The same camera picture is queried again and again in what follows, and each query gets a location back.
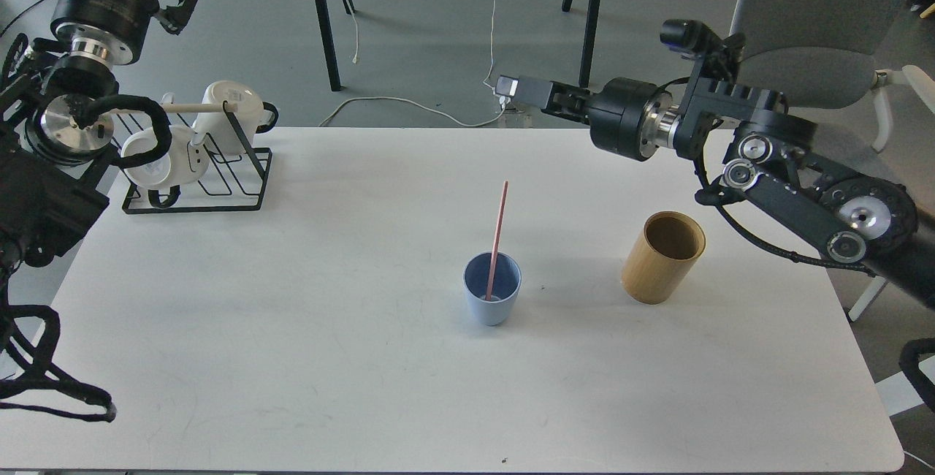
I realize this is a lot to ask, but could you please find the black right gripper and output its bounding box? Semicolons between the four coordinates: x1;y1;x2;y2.
494;75;674;162

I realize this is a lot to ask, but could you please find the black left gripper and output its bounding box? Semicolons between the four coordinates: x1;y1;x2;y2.
50;0;198;65

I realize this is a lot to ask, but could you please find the pink chopstick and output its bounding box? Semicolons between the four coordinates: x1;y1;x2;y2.
484;180;510;303

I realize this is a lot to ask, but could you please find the blue plastic cup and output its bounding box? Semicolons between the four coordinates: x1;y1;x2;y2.
463;252;523;327

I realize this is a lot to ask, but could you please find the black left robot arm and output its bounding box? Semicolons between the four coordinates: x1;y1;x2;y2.
1;0;197;422

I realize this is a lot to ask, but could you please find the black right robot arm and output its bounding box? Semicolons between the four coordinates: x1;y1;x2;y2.
495;20;933;308

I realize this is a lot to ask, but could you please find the white power plug adapter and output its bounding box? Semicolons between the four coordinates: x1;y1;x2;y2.
491;88;525;115

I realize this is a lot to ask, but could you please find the black table leg right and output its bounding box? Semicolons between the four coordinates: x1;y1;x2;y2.
560;0;608;88

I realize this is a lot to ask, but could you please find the white mug rear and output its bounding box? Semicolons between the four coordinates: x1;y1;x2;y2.
196;80;279;157

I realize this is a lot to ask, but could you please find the white mug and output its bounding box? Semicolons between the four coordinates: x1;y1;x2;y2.
124;124;210;191
196;80;279;157

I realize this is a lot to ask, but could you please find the white mug front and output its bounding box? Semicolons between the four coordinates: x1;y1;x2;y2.
124;124;210;191

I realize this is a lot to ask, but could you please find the bamboo cylinder holder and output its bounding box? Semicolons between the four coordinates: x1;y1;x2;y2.
621;210;706;305

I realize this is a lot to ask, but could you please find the grey office chair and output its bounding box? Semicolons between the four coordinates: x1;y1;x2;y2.
723;0;935;322

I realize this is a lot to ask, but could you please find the white cable on floor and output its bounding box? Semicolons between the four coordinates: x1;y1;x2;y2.
318;0;512;129

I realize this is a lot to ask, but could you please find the black wire mug rack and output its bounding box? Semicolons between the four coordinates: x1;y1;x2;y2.
121;96;278;214

